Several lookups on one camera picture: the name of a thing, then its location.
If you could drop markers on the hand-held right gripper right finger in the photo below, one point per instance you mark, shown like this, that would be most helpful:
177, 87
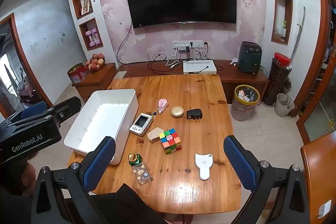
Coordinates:
240, 163

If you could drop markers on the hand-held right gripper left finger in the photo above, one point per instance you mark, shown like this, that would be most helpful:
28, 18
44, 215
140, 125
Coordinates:
101, 161

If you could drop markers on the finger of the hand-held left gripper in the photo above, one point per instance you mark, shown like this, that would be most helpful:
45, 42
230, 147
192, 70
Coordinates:
68, 108
34, 109

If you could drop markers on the green and gold small bottle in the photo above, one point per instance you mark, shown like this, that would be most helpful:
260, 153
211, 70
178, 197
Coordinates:
134, 159

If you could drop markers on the white paddle-shaped tool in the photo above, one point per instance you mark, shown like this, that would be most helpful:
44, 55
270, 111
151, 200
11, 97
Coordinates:
203, 165

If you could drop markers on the white plastic storage bin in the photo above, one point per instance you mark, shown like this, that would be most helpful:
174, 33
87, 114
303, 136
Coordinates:
105, 113

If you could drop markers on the clear plastic box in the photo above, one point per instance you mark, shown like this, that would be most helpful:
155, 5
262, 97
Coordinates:
143, 174

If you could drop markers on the white handheld game console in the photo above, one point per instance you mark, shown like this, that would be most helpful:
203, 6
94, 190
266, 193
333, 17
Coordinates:
140, 124

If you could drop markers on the beige block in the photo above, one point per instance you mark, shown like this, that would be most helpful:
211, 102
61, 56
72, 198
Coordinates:
155, 136

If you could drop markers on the black power adapter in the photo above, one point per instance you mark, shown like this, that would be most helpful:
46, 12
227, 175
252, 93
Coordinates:
194, 113

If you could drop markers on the multicoloured puzzle cube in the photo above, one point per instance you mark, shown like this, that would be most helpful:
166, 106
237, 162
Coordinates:
170, 141

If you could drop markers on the person's left hand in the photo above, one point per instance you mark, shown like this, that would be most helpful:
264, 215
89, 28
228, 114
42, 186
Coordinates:
28, 179

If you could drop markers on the plush toy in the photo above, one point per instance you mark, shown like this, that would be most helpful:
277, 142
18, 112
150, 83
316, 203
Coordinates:
25, 86

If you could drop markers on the red round tin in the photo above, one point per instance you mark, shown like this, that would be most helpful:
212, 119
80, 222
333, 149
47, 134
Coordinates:
77, 74

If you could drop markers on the wooden side cabinet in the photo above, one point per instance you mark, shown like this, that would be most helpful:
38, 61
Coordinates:
97, 79

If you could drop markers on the person's dark clothing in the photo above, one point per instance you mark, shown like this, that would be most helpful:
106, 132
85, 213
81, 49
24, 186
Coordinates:
126, 205

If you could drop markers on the yellow-rimmed trash can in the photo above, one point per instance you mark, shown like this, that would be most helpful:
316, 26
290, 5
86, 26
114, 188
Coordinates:
242, 111

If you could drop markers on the bowl of fruit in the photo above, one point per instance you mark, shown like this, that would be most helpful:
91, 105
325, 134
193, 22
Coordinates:
95, 62

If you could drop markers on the black floor mat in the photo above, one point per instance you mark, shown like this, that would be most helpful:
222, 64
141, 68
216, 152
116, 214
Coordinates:
120, 75

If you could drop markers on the white waste bin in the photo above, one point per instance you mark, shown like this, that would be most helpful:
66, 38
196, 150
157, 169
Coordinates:
282, 109

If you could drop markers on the pink dumbbell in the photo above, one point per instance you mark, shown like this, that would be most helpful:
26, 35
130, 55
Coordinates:
89, 39
97, 36

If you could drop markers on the wooden chair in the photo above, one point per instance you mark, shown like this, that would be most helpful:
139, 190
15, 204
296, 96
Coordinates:
320, 161

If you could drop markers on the gold round compact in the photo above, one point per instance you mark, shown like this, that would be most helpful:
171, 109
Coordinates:
177, 111

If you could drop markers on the pink correction tape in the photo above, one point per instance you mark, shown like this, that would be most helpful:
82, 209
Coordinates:
162, 102

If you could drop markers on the low wooden television cabinet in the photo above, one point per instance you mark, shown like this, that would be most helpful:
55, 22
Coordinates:
231, 74

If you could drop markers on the tall dark jar red lid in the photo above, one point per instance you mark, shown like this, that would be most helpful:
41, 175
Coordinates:
275, 79

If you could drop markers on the small white toy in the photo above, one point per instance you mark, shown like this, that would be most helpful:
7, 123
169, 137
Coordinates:
234, 61

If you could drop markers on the white set-top box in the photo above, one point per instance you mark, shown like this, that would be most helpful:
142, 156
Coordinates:
199, 67

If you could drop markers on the black air fryer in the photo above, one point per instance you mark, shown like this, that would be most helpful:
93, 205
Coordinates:
249, 58

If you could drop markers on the sheathed sword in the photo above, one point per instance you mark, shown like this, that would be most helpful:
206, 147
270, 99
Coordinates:
299, 32

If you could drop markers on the white light switch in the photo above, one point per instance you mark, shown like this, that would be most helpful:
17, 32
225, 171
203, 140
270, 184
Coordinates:
33, 45

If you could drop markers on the picture frame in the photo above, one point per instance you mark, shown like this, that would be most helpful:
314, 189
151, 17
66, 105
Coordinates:
85, 6

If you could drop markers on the white wall sockets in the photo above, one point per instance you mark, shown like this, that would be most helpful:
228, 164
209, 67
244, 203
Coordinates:
181, 43

